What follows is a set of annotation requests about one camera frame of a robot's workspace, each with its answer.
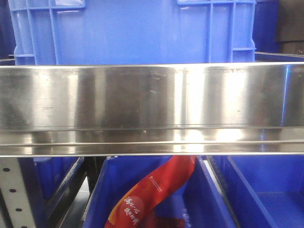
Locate red printed bag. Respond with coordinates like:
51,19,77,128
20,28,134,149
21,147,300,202
104,155,196,228

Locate blue bin lower right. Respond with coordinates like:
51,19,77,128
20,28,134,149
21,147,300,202
208,155,304,228

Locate blue bin lower left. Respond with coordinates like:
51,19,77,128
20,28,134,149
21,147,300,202
18,157,86,227

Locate stainless steel shelf rail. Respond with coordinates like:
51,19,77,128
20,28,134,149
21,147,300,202
0,62,304,157

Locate grey perforated shelf upright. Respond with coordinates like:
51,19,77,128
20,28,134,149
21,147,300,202
0,158,36,228

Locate blue bin lower middle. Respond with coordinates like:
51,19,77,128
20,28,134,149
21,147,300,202
83,156,236,228

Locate blue bin on top shelf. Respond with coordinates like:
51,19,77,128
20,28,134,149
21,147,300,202
8,0,256,65

